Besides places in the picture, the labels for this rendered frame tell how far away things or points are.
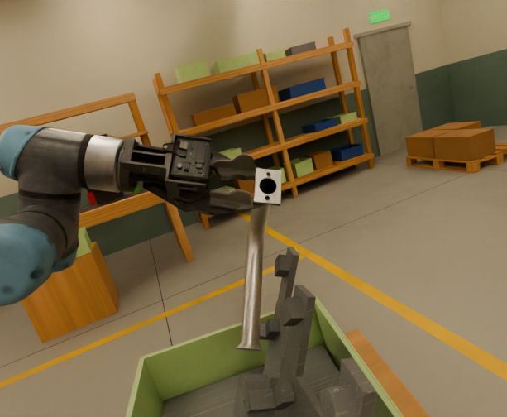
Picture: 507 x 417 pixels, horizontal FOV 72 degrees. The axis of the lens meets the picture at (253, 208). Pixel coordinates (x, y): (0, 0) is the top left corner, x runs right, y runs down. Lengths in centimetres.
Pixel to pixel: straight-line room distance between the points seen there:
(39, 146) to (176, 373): 57
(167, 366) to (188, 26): 529
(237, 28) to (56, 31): 249
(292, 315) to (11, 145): 42
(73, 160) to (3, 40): 529
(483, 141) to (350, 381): 479
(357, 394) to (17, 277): 32
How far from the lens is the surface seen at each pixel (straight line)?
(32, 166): 52
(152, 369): 86
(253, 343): 59
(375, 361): 90
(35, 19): 577
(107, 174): 49
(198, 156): 46
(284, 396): 54
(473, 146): 495
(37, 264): 39
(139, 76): 553
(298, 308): 50
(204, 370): 87
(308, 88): 560
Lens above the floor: 139
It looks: 15 degrees down
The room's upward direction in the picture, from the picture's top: 16 degrees counter-clockwise
